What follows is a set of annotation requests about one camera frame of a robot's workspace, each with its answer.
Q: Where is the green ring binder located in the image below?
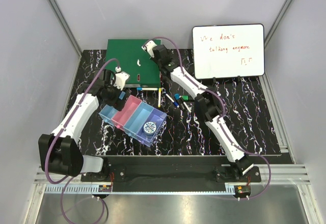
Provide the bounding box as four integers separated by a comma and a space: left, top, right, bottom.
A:
105, 39, 160, 88

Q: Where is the white marker blue cap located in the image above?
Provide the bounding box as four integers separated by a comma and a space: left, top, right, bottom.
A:
137, 87, 159, 91

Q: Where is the yellow highlighter pen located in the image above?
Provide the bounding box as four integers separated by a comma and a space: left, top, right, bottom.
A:
158, 88, 161, 108

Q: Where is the four-compartment colourful organizer tray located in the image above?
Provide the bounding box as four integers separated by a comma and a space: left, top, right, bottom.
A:
99, 95, 167, 147

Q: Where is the round blue tape tin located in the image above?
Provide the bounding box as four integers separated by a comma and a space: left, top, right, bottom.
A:
143, 121, 157, 136

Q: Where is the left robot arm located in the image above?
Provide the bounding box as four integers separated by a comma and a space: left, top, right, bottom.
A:
38, 70, 130, 183

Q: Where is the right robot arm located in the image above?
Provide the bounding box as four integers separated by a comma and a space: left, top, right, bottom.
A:
143, 44, 254, 182

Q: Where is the blue capped marker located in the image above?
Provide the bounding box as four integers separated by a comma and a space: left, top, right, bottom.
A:
174, 94, 185, 110

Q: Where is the green black marker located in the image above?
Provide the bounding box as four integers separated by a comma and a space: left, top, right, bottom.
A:
181, 95, 194, 102

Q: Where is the white pen blue tip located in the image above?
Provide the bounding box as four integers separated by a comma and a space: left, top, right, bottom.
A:
165, 93, 179, 108

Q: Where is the white whiteboard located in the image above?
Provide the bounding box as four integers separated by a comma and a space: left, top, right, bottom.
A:
192, 23, 265, 79

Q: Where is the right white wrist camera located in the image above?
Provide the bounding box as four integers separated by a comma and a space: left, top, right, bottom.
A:
141, 40, 157, 58

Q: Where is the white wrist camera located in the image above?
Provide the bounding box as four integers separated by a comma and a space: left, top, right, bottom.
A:
141, 40, 157, 58
113, 72, 130, 91

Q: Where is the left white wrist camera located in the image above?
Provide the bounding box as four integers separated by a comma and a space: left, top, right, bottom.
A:
113, 72, 130, 91

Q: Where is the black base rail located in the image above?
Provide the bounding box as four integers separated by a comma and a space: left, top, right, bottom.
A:
80, 154, 293, 193

